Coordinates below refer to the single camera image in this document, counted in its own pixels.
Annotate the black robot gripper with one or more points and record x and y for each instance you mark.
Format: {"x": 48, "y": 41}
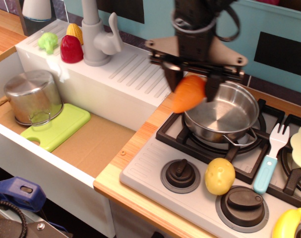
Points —
{"x": 198, "y": 51}

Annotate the orange plastic toy carrot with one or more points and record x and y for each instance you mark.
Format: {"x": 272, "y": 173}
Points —
{"x": 189, "y": 93}

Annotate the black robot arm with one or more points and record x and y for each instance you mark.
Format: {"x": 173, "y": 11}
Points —
{"x": 199, "y": 13}

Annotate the stainless steel pan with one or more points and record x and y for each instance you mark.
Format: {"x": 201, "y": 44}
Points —
{"x": 228, "y": 118}

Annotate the upside-down steel pot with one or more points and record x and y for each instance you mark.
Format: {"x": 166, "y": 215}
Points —
{"x": 34, "y": 97}

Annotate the white toy sink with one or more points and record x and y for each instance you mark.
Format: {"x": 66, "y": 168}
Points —
{"x": 120, "y": 96}

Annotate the teal cabinet with black panel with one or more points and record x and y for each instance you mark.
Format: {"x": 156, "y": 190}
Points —
{"x": 270, "y": 38}

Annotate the black burner grate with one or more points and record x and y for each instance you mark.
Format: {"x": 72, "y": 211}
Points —
{"x": 286, "y": 180}

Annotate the left black stove knob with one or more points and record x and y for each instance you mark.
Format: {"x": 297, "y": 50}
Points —
{"x": 180, "y": 176}

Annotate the yellow toy potato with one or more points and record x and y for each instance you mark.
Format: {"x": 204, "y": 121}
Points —
{"x": 219, "y": 176}

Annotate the grey toy faucet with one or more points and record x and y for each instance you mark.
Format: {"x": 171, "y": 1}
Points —
{"x": 99, "y": 45}

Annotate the grey toy stove top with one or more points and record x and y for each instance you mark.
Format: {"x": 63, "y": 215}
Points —
{"x": 143, "y": 175}

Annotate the blue and white toy fork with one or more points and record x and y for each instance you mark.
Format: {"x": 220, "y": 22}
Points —
{"x": 278, "y": 138}

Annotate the red toy pepper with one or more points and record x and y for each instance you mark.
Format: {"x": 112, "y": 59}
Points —
{"x": 71, "y": 49}

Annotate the yellow toy corn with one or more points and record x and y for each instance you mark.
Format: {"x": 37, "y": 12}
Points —
{"x": 74, "y": 30}

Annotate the middle black stove knob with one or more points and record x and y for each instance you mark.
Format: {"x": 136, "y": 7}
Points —
{"x": 242, "y": 209}

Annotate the green toy broccoli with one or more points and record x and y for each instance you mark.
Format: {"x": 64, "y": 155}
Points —
{"x": 48, "y": 41}

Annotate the green plastic cutting board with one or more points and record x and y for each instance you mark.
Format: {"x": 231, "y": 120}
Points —
{"x": 54, "y": 133}

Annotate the white cylindrical object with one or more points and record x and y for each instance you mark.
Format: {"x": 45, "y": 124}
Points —
{"x": 37, "y": 10}

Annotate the yellow toy banana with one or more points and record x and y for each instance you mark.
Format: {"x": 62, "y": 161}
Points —
{"x": 287, "y": 224}

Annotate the blue clamp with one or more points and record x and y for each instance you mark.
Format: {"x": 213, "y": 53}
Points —
{"x": 22, "y": 193}

